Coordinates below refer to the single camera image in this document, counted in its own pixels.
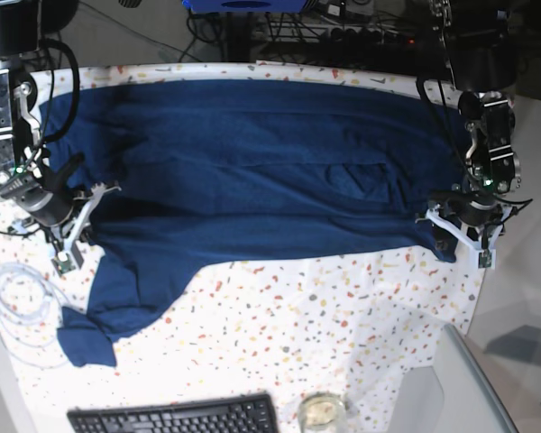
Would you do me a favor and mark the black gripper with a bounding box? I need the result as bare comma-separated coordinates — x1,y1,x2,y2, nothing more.
5,152,93,243
426,190,533,253

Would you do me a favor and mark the black computer keyboard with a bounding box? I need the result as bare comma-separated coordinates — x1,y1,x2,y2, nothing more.
67,393,279,433

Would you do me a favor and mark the coiled white cable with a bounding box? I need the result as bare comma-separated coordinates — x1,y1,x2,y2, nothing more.
0,262,82,370

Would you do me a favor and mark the black power strip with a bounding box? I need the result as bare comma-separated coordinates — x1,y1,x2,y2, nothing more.
326,26,416,46

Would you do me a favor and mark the terrazzo patterned table cloth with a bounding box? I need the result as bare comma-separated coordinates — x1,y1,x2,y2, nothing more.
0,62,484,432

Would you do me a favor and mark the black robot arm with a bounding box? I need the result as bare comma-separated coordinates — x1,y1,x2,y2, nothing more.
425,1,530,269
0,1,89,247

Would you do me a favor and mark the dark blue t-shirt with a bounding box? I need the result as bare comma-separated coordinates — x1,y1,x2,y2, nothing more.
49,80,463,367

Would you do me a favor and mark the clear glass jar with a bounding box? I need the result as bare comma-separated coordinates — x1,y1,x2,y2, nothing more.
298,392,348,433

